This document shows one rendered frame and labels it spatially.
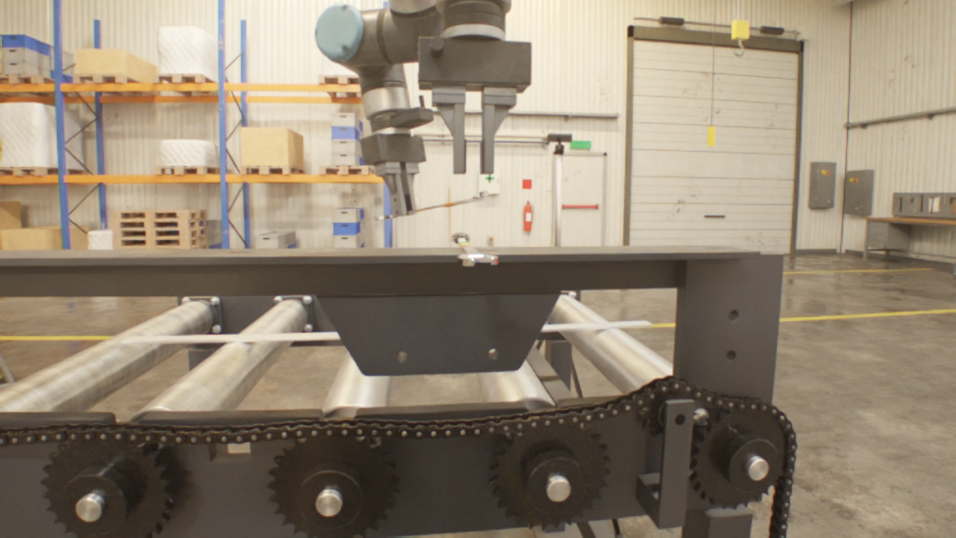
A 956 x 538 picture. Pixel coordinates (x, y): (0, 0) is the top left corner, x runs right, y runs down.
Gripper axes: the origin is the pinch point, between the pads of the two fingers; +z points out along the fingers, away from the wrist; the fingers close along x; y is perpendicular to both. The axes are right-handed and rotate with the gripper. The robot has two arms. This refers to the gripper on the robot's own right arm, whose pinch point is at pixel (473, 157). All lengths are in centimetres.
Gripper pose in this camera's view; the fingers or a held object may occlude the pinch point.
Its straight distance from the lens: 57.9
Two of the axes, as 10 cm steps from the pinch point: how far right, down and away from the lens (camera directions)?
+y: 1.2, 0.9, -9.9
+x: 9.9, -0.1, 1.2
